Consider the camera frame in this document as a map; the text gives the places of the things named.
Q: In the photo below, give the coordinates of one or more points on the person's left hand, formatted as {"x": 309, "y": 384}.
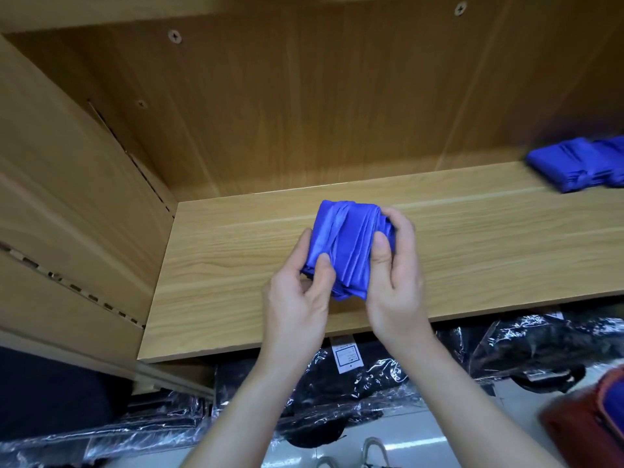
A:
{"x": 292, "y": 317}

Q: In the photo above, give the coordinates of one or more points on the person's right hand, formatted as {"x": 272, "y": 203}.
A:
{"x": 398, "y": 297}

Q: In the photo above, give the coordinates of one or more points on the wooden shelf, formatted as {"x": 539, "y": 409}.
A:
{"x": 439, "y": 102}

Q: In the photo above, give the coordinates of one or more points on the red shopping basket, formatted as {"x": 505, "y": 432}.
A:
{"x": 585, "y": 424}

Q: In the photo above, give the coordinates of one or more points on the person's right forearm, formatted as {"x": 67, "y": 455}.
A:
{"x": 478, "y": 414}

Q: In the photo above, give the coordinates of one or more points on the person's left forearm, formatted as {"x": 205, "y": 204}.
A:
{"x": 239, "y": 419}

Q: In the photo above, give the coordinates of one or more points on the person's right shoe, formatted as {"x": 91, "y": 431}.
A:
{"x": 375, "y": 453}

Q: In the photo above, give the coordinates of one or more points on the white paper tag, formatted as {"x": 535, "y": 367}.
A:
{"x": 347, "y": 357}

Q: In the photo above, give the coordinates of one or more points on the black wrapped bag with tag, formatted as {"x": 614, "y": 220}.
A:
{"x": 331, "y": 399}

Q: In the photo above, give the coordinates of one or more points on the black plastic-wrapped bag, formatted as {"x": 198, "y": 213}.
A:
{"x": 88, "y": 434}
{"x": 546, "y": 341}

